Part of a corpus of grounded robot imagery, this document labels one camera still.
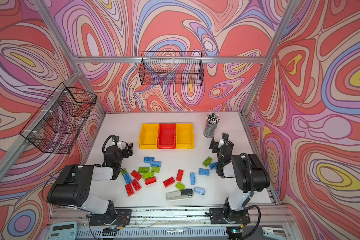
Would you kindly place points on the black wire basket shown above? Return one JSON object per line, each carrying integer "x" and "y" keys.
{"x": 61, "y": 123}
{"x": 171, "y": 68}

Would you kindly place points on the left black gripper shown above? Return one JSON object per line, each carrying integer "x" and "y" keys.
{"x": 127, "y": 150}

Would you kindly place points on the light blue computer mouse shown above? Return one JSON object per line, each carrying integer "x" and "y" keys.
{"x": 199, "y": 191}

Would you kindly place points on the grey black stapler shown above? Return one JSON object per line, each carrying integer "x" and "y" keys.
{"x": 180, "y": 194}

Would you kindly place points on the red plastic bin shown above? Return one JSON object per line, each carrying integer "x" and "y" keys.
{"x": 167, "y": 136}

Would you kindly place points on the red lego brick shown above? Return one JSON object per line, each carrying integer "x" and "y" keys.
{"x": 169, "y": 182}
{"x": 136, "y": 185}
{"x": 179, "y": 175}
{"x": 136, "y": 175}
{"x": 129, "y": 189}
{"x": 150, "y": 181}

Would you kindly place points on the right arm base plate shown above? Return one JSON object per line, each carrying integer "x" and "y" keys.
{"x": 225, "y": 216}

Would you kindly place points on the left yellow plastic bin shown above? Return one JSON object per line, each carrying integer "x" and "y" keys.
{"x": 148, "y": 138}

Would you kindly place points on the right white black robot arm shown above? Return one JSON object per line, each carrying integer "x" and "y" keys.
{"x": 250, "y": 175}

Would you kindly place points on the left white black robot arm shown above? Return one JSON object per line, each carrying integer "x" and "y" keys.
{"x": 72, "y": 188}

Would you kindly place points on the white label device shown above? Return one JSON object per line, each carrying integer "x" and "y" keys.
{"x": 274, "y": 233}

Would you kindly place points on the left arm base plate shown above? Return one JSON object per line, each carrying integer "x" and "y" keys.
{"x": 120, "y": 218}

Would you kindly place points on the yellow plastic bin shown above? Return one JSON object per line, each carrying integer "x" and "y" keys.
{"x": 185, "y": 136}
{"x": 148, "y": 138}

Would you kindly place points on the white calculator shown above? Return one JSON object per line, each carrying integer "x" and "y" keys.
{"x": 63, "y": 231}

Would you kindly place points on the right yellow plastic bin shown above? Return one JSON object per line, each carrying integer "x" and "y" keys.
{"x": 185, "y": 136}

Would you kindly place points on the mesh cup of pencils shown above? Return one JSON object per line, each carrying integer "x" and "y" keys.
{"x": 212, "y": 120}

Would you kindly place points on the left black wire basket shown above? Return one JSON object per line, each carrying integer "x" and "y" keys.
{"x": 61, "y": 123}

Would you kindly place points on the back black wire basket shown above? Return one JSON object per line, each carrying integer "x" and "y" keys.
{"x": 171, "y": 68}

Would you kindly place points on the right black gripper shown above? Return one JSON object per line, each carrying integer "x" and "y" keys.
{"x": 215, "y": 145}

